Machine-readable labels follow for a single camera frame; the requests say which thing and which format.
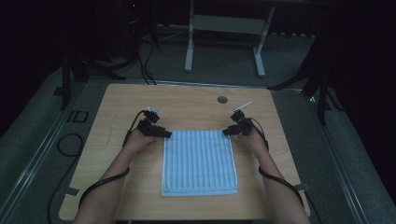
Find blue striped towel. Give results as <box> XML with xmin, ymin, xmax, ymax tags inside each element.
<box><xmin>161</xmin><ymin>129</ymin><xmax>239</xmax><ymax>198</ymax></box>

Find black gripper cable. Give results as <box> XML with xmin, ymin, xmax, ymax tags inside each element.
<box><xmin>247</xmin><ymin>117</ymin><xmax>323</xmax><ymax>224</ymax></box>
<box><xmin>46</xmin><ymin>109</ymin><xmax>148</xmax><ymax>224</ymax></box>

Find dark equipment rack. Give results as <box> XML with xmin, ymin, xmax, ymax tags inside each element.
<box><xmin>122</xmin><ymin>0</ymin><xmax>158</xmax><ymax>49</ymax></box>

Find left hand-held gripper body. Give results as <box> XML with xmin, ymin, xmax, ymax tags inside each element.
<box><xmin>136</xmin><ymin>105</ymin><xmax>163</xmax><ymax>137</ymax></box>

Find person's left hand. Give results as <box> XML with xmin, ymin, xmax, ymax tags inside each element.
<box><xmin>123</xmin><ymin>127</ymin><xmax>157</xmax><ymax>156</ymax></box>

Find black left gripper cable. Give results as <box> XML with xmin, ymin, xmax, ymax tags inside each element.
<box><xmin>46</xmin><ymin>109</ymin><xmax>148</xmax><ymax>224</ymax></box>

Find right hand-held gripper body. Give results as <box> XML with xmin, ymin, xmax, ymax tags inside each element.
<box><xmin>229</xmin><ymin>100</ymin><xmax>255</xmax><ymax>136</ymax></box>

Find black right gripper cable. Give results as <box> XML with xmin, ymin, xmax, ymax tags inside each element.
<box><xmin>247</xmin><ymin>117</ymin><xmax>323</xmax><ymax>224</ymax></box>

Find white metal table frame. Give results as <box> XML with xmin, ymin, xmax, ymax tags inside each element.
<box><xmin>184</xmin><ymin>0</ymin><xmax>276</xmax><ymax>78</ymax></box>

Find metal floor rail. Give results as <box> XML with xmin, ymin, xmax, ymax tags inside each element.
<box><xmin>0</xmin><ymin>81</ymin><xmax>89</xmax><ymax>220</ymax></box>
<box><xmin>88</xmin><ymin>78</ymin><xmax>304</xmax><ymax>93</ymax></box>
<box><xmin>303</xmin><ymin>91</ymin><xmax>370</xmax><ymax>224</ymax></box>

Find black metal stand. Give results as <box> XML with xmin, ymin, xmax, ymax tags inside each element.
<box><xmin>267</xmin><ymin>59</ymin><xmax>344</xmax><ymax>126</ymax></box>
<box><xmin>53</xmin><ymin>46</ymin><xmax>127</xmax><ymax>112</ymax></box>

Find person's right hand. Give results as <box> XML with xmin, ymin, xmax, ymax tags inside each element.
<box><xmin>233</xmin><ymin>125</ymin><xmax>269</xmax><ymax>159</ymax></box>

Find black floor cables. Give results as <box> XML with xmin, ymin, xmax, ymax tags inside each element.
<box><xmin>135</xmin><ymin>38</ymin><xmax>158</xmax><ymax>86</ymax></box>

